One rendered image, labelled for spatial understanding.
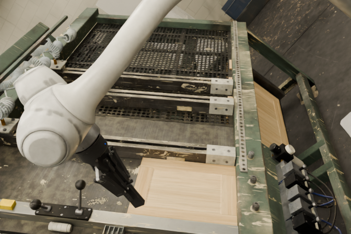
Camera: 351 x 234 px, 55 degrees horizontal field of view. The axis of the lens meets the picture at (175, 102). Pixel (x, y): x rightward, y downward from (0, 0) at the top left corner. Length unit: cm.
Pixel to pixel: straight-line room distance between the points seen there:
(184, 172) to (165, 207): 19
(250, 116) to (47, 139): 129
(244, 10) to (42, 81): 480
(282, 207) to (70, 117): 100
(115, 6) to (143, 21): 435
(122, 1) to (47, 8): 219
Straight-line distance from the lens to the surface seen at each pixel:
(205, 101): 176
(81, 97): 63
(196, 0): 638
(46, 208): 134
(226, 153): 147
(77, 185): 127
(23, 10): 706
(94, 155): 83
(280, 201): 144
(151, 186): 141
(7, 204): 142
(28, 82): 77
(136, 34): 69
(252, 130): 165
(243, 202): 134
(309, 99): 271
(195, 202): 136
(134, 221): 128
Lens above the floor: 162
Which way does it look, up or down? 15 degrees down
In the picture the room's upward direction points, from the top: 57 degrees counter-clockwise
